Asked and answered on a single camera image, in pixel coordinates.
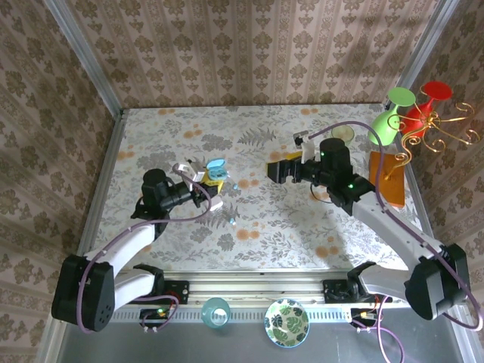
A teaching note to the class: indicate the blue earbud charging case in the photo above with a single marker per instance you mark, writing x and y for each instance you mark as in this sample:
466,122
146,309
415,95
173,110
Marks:
217,172

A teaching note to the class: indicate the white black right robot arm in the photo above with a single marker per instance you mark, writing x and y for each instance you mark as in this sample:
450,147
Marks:
393,223

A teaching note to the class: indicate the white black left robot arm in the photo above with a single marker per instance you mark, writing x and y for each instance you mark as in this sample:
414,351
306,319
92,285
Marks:
125,249

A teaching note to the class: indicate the translucent green cup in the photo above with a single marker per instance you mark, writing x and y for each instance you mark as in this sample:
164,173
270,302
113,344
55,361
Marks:
345,132

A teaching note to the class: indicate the green plastic wine glass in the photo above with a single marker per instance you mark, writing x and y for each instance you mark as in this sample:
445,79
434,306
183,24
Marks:
383,128

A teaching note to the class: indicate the orange wooden base board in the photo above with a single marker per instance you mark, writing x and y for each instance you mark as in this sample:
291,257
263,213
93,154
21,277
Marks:
393,189

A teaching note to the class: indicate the red plastic wine glass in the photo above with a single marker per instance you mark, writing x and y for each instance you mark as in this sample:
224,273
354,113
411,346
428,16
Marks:
416,121

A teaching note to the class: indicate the teal glass tumbler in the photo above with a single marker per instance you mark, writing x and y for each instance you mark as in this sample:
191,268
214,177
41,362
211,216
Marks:
215,312

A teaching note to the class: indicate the black controller board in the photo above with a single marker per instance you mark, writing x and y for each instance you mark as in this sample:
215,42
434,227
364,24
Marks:
157,315
363,315

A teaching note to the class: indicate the leaf print bowl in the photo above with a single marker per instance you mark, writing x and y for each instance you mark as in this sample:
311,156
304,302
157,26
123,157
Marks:
286,322

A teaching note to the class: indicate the aluminium table side rail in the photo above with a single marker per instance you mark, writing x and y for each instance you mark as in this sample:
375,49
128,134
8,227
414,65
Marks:
104,181
414,204

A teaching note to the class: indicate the aluminium mounting rail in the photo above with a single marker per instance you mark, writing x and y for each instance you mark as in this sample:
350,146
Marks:
257,291

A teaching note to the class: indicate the aluminium frame post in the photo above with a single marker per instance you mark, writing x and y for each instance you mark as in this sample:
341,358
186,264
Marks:
427,49
83,56

